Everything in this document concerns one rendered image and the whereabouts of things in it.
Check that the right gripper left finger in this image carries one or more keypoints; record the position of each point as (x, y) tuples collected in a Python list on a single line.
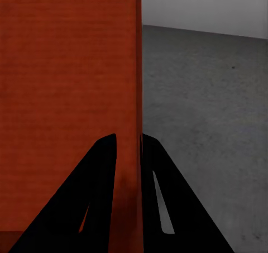
[(77, 218)]

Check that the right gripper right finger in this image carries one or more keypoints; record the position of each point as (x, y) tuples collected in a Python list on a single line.
[(195, 231)]

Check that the storage box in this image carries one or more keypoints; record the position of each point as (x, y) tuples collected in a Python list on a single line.
[(70, 74)]

